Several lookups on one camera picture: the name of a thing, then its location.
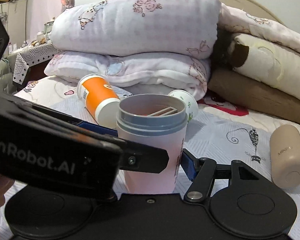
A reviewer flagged pink cup grey rim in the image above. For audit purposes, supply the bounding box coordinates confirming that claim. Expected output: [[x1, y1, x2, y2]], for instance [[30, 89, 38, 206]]
[[117, 94, 187, 194]]

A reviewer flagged orange white paper cup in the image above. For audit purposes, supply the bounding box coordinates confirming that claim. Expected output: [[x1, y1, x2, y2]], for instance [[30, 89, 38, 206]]
[[77, 74, 120, 129]]

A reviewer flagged white green-print paper cup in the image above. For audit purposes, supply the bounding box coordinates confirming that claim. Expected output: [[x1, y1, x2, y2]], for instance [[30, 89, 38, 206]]
[[168, 89, 199, 122]]

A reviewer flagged blue-grey patterned cloth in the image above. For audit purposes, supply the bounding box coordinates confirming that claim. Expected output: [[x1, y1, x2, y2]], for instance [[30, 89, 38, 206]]
[[0, 89, 300, 240]]

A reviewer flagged cartoon bear bed sheet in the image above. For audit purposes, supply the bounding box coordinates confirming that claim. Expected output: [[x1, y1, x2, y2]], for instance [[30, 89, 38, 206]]
[[15, 76, 300, 132]]

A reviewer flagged grey quilted jacket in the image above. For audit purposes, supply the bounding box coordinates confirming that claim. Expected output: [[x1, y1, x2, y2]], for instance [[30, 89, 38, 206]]
[[0, 58, 17, 95]]

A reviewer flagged beige taupe bottle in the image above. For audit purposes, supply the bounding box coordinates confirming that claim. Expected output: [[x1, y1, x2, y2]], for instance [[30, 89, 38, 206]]
[[269, 125, 300, 189]]

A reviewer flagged large folded pink quilt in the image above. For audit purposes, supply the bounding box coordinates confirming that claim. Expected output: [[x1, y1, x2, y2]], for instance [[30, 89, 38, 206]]
[[44, 0, 221, 100]]

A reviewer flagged white cabinet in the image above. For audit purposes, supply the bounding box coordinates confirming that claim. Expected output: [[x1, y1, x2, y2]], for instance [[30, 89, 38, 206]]
[[0, 0, 27, 49]]

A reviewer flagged cream white pillow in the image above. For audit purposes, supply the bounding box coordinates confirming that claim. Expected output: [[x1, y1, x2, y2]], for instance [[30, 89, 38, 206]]
[[228, 34, 300, 100]]

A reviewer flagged grey rabbit plush toy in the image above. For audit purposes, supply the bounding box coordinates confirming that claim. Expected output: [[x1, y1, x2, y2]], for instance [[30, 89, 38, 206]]
[[61, 0, 75, 12]]

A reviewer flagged pink rabbit pillow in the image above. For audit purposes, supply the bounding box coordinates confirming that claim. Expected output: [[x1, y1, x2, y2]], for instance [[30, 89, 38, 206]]
[[218, 3, 300, 53]]

